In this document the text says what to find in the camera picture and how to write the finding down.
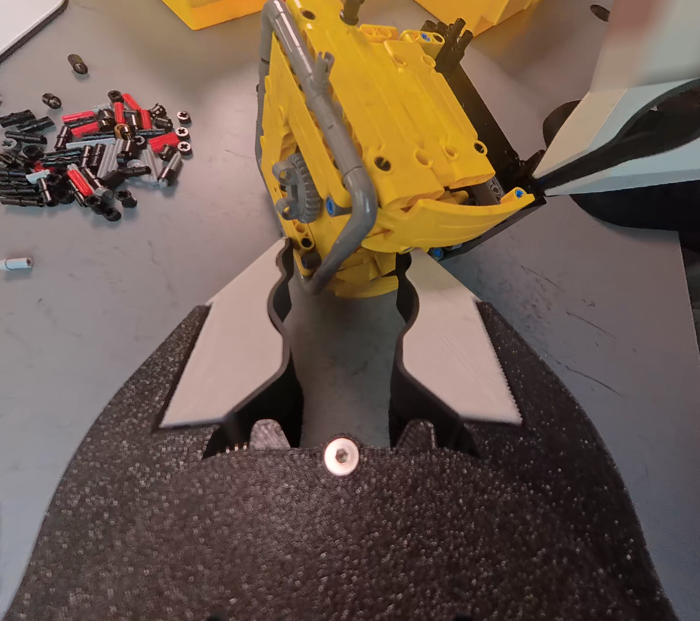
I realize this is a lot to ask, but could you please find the yellow lego vehicle model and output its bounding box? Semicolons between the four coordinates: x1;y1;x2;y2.
254;0;548;300

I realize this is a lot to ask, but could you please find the pile of small lego pins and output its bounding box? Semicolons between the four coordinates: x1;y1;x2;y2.
0;87;195;222

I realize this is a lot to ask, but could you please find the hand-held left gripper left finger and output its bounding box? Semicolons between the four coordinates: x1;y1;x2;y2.
159;239;292;429

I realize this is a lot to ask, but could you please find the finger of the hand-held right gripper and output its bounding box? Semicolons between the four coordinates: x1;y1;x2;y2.
532;0;700;181
543;147;700;197

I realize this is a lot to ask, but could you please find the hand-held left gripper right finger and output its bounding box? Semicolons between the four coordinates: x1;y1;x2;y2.
392;249;523;425

